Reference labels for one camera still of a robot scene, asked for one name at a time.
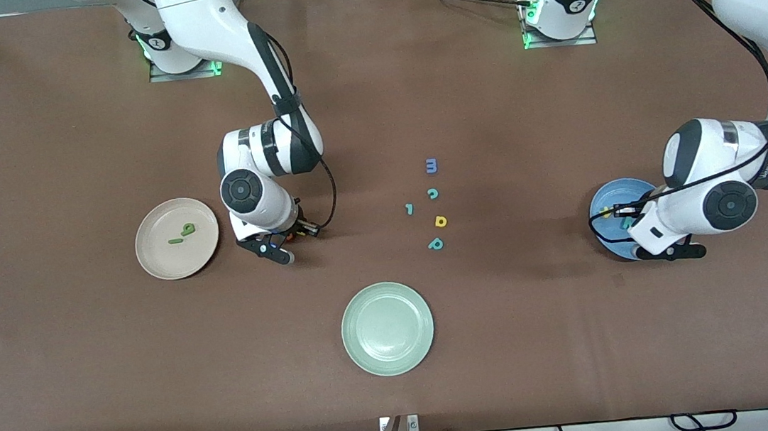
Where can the white mounting bracket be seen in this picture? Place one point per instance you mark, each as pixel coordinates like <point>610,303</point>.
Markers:
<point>413,424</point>

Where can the brown table mat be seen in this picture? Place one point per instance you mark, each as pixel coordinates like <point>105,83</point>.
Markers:
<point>87,382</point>

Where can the blue foam letter m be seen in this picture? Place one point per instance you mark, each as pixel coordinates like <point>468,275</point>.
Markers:
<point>432,166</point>

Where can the yellow foam letter a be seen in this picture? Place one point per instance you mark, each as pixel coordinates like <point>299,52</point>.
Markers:
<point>437,222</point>

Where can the yellow foam letter k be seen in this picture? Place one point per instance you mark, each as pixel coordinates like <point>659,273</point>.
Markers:
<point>605,211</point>

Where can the green foam letter b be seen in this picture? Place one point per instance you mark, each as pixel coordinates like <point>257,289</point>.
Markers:
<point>188,229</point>

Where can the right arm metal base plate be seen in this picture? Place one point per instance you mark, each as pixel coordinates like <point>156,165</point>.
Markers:
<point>198,73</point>

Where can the teal foam letter y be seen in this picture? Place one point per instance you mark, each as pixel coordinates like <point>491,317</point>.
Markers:
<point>625,223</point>

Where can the orange foam letter e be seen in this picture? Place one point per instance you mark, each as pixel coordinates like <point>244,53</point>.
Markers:
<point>293,236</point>

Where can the blue round plate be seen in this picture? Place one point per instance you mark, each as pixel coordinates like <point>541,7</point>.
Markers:
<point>621,192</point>

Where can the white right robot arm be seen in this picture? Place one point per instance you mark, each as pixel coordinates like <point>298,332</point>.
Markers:
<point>199,13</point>

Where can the teal foam letter c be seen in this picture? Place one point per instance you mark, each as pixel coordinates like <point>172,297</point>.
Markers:
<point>433,197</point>

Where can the pale green round plate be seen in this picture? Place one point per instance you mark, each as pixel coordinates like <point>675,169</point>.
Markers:
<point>387,329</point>

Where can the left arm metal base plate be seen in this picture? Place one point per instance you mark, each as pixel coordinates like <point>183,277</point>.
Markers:
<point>562,42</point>

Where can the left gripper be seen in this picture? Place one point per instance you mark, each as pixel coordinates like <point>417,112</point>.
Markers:
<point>629,211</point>

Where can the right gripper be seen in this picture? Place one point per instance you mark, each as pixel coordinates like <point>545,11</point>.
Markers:
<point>297,227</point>

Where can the brown round plate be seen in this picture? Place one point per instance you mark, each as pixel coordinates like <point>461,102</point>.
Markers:
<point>168,263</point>

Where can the teal foam letter d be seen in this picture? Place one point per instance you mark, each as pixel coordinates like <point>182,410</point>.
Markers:
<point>433,245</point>

